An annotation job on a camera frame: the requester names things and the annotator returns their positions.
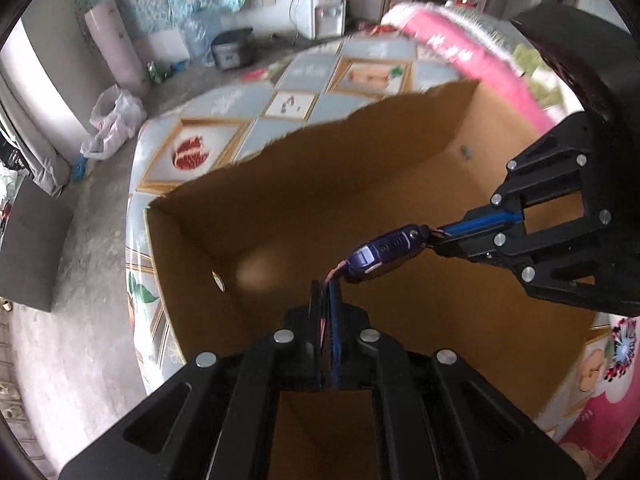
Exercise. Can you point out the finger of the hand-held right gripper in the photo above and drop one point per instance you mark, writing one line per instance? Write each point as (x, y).
(480, 222)
(545, 265)

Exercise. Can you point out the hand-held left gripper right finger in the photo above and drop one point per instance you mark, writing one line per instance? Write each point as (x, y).
(336, 340)

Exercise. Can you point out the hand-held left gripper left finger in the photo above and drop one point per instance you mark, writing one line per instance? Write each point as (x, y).
(315, 340)

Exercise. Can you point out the dark wristwatch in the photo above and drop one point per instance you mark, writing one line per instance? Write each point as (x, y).
(385, 255)

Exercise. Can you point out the brown cardboard box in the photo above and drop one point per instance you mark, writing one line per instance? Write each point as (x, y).
(300, 200)

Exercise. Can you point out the green patterned cloth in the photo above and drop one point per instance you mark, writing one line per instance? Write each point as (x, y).
(537, 77)

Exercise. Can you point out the grey knit blanket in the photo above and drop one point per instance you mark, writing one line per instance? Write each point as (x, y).
(485, 22)

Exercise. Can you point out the pink blanket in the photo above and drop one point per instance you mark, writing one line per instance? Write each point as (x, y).
(450, 45)

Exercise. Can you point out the white water dispenser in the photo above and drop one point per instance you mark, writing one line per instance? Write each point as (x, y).
(320, 15)

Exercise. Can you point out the blue cloth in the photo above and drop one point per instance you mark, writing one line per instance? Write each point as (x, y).
(80, 169)

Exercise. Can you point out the grey board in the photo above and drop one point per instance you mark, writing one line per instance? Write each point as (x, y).
(35, 250)

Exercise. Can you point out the white plastic bag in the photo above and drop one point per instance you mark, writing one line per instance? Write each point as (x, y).
(112, 120)

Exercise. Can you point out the dark rice cooker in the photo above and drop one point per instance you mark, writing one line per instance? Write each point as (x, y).
(232, 50)

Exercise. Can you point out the green bottle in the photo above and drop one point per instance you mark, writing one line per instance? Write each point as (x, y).
(156, 72)

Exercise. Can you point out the clear water jug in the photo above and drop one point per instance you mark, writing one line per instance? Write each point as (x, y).
(202, 37)

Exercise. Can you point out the pile of clothes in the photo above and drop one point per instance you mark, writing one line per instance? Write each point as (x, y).
(10, 175)

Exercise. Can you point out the rolled pink mat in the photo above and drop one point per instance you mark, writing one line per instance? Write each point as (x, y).
(112, 45)

